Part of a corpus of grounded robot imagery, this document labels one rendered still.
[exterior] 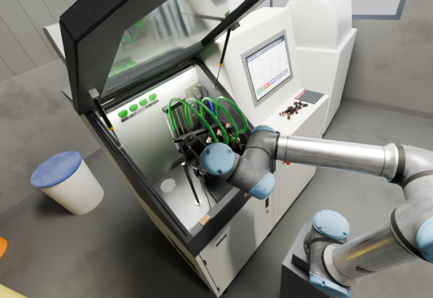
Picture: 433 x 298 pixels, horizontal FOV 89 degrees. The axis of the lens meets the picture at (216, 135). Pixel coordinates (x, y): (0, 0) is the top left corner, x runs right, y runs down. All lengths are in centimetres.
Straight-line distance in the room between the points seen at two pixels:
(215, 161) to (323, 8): 202
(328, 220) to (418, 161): 40
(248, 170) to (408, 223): 33
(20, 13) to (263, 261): 313
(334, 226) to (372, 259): 23
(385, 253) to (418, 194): 17
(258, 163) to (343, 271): 42
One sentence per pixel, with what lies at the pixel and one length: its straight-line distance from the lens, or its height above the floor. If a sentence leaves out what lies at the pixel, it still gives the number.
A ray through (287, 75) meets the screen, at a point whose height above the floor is 115.
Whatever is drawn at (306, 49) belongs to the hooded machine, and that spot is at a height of 105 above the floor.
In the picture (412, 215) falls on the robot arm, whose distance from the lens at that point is 60.
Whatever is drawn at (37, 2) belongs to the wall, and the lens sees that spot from 307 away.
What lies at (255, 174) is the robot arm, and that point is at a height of 150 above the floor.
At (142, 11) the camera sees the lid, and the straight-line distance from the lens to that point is 41.
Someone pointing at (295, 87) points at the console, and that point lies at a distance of 183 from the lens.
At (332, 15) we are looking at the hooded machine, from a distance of 237.
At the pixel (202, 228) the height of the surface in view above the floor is 95.
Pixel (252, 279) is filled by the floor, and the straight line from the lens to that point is 200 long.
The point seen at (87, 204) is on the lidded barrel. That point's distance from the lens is 281.
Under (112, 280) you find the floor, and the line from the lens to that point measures 234.
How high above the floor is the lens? 192
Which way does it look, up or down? 40 degrees down
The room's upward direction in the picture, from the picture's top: 12 degrees counter-clockwise
